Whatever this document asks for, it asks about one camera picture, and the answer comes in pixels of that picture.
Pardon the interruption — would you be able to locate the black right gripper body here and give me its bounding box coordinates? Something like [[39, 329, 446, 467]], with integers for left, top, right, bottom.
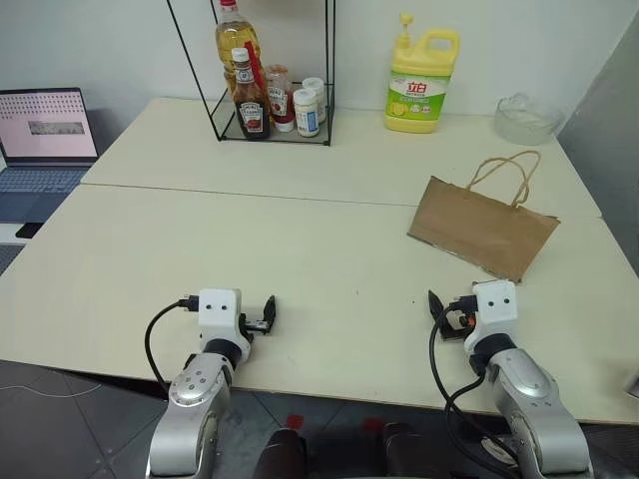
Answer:
[[438, 308, 479, 344]]

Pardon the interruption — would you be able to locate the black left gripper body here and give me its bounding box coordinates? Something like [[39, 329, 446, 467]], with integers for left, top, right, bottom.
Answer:
[[238, 311, 274, 336]]

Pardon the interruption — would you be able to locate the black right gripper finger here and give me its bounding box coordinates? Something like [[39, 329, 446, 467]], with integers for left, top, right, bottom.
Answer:
[[426, 289, 446, 321]]

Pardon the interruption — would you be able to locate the brown paper bag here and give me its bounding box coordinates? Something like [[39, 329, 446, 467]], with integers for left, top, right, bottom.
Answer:
[[406, 150, 562, 285]]

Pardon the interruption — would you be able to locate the dark rounded shape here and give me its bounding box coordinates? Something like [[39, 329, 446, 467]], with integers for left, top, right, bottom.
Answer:
[[249, 427, 309, 479]]

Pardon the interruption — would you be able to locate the white lidded seasoning jar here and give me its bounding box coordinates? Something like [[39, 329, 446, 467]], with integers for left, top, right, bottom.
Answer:
[[301, 76, 328, 125], [292, 88, 321, 138]]

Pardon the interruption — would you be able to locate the glass Heinz ketchup bottle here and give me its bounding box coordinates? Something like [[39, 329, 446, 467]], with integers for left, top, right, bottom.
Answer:
[[230, 47, 273, 142]]

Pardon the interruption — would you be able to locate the clear glass bowl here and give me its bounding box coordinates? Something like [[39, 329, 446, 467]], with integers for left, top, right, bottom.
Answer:
[[494, 91, 566, 148]]

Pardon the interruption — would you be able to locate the squeeze Heinz ketchup bottle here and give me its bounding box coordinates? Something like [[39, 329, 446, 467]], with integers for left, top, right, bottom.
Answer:
[[264, 64, 298, 134]]

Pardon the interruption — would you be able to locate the yellow detergent jug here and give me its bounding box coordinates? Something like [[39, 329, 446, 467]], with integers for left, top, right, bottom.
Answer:
[[382, 12, 462, 136]]

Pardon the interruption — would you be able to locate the cooking oil bottle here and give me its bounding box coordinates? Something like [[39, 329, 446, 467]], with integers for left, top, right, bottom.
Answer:
[[214, 0, 265, 104]]

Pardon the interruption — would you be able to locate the grey open laptop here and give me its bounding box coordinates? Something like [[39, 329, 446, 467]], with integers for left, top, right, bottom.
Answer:
[[0, 87, 101, 224]]

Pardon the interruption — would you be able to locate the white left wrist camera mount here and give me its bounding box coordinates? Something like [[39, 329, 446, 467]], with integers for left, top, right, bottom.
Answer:
[[197, 287, 252, 351]]

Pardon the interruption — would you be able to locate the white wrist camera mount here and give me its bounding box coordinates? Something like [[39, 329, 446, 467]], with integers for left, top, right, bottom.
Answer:
[[197, 287, 252, 351], [462, 279, 518, 354]]

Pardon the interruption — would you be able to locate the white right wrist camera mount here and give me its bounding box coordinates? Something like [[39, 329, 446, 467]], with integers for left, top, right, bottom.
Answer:
[[462, 279, 518, 354]]

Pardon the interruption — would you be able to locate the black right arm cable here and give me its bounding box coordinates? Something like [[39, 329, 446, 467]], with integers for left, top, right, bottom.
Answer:
[[429, 294, 521, 471]]

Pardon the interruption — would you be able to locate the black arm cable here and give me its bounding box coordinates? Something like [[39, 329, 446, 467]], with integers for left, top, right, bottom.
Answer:
[[144, 294, 202, 396], [429, 294, 521, 471]]

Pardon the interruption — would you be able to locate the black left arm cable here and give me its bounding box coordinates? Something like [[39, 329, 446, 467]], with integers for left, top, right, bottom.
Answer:
[[144, 294, 202, 396]]

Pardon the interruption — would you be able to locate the black wire rack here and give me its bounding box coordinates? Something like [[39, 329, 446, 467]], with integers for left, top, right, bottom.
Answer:
[[165, 0, 337, 148]]

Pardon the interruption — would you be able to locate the thin white floor cable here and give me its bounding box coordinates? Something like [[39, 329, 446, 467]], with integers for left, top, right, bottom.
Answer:
[[0, 382, 104, 399]]

